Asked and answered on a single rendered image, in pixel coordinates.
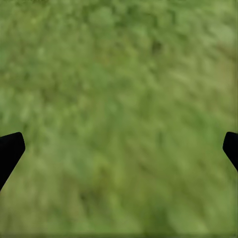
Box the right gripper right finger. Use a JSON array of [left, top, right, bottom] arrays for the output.
[[223, 131, 238, 171]]

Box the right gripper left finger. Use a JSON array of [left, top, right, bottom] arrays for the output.
[[0, 132, 25, 190]]

